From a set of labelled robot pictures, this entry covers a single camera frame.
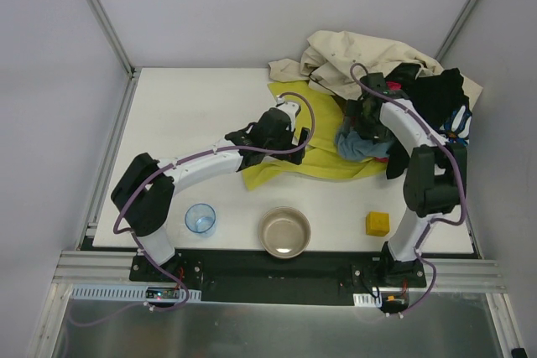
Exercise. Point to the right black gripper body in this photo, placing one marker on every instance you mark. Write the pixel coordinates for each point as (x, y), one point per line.
(354, 119)

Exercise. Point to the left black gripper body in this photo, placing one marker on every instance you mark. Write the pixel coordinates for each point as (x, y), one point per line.
(296, 145)

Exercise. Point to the yellow-green cloth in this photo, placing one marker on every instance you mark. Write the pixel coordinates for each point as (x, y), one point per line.
(321, 159)

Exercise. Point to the beige cloth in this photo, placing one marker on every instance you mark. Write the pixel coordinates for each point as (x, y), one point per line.
(325, 64)

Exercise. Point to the black cloth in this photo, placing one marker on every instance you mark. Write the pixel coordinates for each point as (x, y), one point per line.
(435, 97)

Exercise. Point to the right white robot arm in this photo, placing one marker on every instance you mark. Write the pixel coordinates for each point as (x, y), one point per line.
(434, 187)

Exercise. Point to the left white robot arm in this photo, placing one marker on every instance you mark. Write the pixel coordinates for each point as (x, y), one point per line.
(144, 193)

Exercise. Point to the light blue cloth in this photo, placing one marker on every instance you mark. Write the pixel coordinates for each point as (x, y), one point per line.
(351, 147)

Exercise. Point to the pink red cloth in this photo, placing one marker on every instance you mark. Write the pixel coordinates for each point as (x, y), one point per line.
(394, 86)

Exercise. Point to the blue white patterned cloth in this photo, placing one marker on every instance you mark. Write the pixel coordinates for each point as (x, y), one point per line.
(456, 129)

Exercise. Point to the beige ceramic bowl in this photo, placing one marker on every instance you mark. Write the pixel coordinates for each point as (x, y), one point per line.
(284, 232)

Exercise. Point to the yellow cube block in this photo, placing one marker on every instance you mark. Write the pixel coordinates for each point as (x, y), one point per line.
(377, 224)

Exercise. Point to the clear blue plastic cup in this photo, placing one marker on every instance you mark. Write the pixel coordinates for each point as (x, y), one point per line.
(201, 219)

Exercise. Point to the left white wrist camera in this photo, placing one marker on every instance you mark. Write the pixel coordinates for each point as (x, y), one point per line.
(291, 108)

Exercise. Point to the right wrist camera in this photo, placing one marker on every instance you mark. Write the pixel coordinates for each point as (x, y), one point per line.
(376, 82)

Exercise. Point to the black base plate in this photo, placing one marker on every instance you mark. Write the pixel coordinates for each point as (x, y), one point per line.
(255, 277)

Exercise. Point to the right white cable duct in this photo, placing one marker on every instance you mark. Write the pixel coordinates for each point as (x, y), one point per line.
(366, 300)

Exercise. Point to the white cable duct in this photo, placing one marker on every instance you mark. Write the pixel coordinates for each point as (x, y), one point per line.
(129, 293)
(366, 300)

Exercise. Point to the right aluminium frame post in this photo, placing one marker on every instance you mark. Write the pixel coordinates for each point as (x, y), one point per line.
(455, 29)

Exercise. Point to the aluminium frame post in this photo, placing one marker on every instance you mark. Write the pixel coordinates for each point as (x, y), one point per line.
(110, 34)
(455, 29)

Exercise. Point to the left aluminium frame post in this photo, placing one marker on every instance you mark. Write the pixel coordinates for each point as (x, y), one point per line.
(110, 34)

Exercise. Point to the left white cable duct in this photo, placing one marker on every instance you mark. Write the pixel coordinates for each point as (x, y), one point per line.
(129, 293)

